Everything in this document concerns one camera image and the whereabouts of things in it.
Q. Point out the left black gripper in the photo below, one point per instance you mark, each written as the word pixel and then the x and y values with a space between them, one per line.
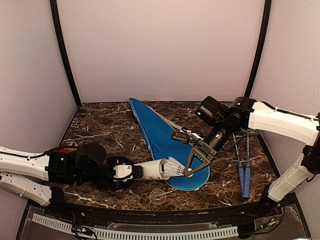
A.
pixel 121 161

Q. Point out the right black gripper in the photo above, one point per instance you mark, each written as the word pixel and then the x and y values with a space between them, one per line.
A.
pixel 209 152

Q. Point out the white shuttlecock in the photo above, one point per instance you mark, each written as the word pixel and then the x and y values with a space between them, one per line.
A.
pixel 171 167

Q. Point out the white shuttlecock tube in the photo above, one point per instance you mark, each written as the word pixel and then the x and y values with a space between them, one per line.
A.
pixel 150 170

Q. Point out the clear plastic tube lid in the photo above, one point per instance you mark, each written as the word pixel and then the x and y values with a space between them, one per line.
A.
pixel 157 197

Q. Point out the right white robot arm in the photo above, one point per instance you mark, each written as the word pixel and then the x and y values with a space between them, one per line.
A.
pixel 247 114

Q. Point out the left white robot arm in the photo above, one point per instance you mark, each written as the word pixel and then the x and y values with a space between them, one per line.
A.
pixel 67 164

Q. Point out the blue badminton racket left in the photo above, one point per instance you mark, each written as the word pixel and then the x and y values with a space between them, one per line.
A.
pixel 241 173

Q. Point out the blue badminton racket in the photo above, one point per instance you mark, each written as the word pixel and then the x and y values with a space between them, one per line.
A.
pixel 247 169
pixel 241 173

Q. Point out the blue badminton racket right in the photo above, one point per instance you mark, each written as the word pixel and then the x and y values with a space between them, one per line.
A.
pixel 247 169

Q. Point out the red embroidered round pouch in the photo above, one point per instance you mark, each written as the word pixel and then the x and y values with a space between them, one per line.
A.
pixel 67 147

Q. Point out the small circuit board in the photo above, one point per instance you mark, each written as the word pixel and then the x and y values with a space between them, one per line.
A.
pixel 79 230

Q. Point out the white slotted cable duct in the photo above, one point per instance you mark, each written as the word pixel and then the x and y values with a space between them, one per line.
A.
pixel 116 234

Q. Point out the black front table rail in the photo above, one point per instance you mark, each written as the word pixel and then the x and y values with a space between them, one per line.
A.
pixel 88 215

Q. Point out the black right corner post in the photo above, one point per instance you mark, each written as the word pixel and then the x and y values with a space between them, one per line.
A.
pixel 259 48

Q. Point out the black corner post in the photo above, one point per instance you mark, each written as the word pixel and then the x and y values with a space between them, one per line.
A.
pixel 63 51
pixel 259 48

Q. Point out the black left corner post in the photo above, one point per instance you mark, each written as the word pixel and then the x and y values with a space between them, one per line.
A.
pixel 63 51

